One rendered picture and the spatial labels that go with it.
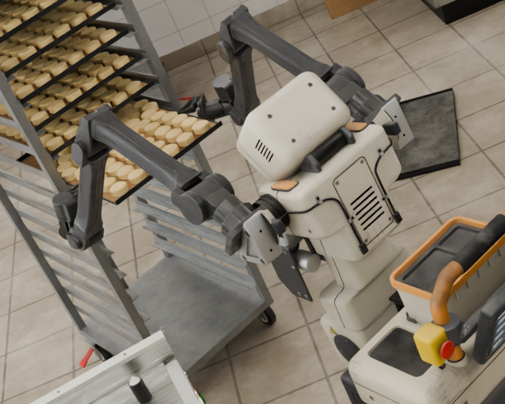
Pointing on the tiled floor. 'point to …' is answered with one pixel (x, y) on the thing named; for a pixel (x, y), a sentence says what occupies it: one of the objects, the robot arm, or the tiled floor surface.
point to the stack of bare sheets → (430, 135)
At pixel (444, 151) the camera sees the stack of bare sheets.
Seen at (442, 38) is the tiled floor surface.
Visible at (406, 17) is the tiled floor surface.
